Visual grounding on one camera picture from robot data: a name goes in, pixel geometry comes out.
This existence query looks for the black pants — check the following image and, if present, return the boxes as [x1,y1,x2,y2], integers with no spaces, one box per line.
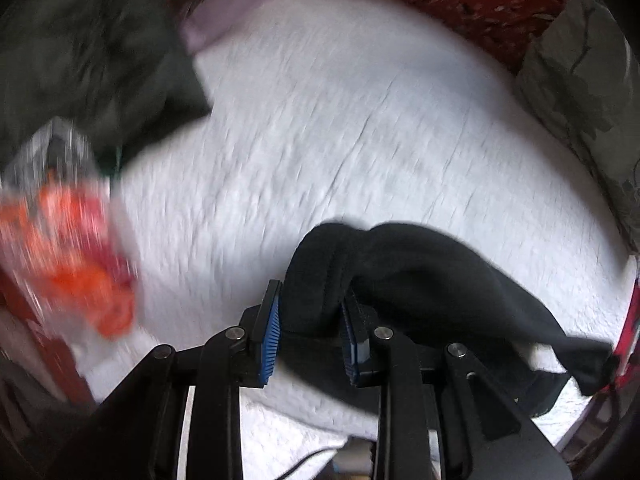
[280,223,617,417]

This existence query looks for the orange red plastic bag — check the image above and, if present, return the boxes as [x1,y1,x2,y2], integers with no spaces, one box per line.
[1,117,139,339]

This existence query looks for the white quilted bedspread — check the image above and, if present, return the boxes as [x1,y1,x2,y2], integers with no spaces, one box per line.
[74,0,639,480]

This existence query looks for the dark green garment pile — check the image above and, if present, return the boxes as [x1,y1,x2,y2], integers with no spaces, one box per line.
[1,0,210,174]

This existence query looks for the grey floral pillow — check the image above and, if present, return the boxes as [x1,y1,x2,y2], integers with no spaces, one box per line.
[516,0,639,255]

